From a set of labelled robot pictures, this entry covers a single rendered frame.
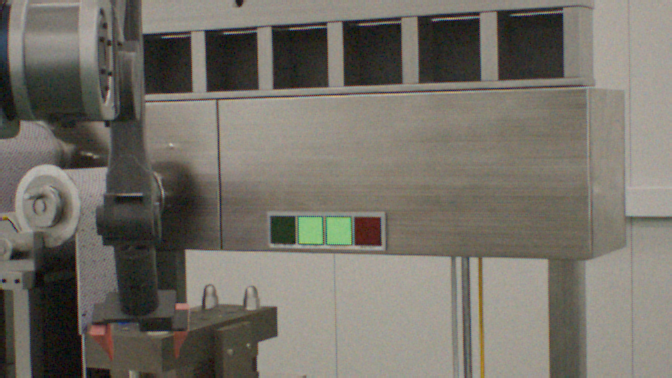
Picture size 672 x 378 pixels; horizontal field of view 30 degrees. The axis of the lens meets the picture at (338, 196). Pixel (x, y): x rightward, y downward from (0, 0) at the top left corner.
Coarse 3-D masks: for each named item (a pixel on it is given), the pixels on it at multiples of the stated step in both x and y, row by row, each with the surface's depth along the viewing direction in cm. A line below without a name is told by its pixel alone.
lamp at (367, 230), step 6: (360, 222) 237; (366, 222) 236; (372, 222) 235; (378, 222) 235; (360, 228) 237; (366, 228) 236; (372, 228) 235; (378, 228) 235; (360, 234) 237; (366, 234) 236; (372, 234) 236; (378, 234) 235; (360, 240) 237; (366, 240) 236; (372, 240) 236; (378, 240) 235
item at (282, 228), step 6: (276, 222) 245; (282, 222) 244; (288, 222) 243; (294, 222) 243; (276, 228) 245; (282, 228) 244; (288, 228) 243; (294, 228) 243; (276, 234) 245; (282, 234) 244; (288, 234) 244; (294, 234) 243; (276, 240) 245; (282, 240) 244; (288, 240) 244; (294, 240) 243
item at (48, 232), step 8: (40, 176) 228; (48, 176) 227; (32, 184) 229; (40, 184) 228; (48, 184) 227; (56, 184) 227; (64, 184) 226; (24, 192) 230; (64, 192) 226; (24, 200) 230; (64, 200) 226; (64, 208) 226; (24, 216) 230; (64, 216) 226; (32, 224) 230; (56, 224) 227; (64, 224) 226; (48, 232) 228; (56, 232) 227
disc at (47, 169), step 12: (36, 168) 229; (48, 168) 227; (24, 180) 230; (72, 180) 225; (72, 192) 225; (72, 204) 225; (72, 216) 226; (24, 228) 231; (72, 228) 226; (48, 240) 228; (60, 240) 227
